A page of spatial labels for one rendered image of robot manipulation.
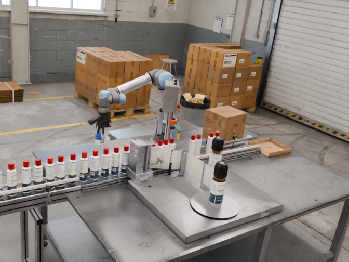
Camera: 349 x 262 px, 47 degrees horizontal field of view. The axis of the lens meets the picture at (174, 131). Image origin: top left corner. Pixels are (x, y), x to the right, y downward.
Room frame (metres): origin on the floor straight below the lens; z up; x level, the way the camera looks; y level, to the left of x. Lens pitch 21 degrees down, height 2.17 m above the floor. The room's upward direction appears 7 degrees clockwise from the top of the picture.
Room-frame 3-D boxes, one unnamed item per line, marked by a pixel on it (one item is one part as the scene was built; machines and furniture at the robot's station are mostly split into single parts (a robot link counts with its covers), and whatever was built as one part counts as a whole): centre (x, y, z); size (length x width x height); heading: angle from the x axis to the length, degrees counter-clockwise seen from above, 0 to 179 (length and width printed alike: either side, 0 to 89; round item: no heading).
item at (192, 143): (2.80, -0.15, 0.98); 0.05 x 0.05 x 0.20
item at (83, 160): (2.27, 0.55, 0.98); 0.05 x 0.05 x 0.20
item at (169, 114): (2.84, 0.04, 1.16); 0.04 x 0.04 x 0.67; 37
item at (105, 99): (2.75, 0.53, 1.30); 0.09 x 0.08 x 0.11; 118
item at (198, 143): (2.83, -0.19, 0.98); 0.05 x 0.05 x 0.20
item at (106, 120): (2.76, 0.53, 1.14); 0.09 x 0.08 x 0.12; 130
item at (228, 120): (3.41, -0.44, 0.99); 0.30 x 0.24 x 0.27; 135
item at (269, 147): (3.36, -0.87, 0.85); 0.30 x 0.26 x 0.04; 127
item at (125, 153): (2.45, 0.31, 0.98); 0.05 x 0.05 x 0.20
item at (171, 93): (2.75, 0.06, 1.38); 0.17 x 0.10 x 0.19; 2
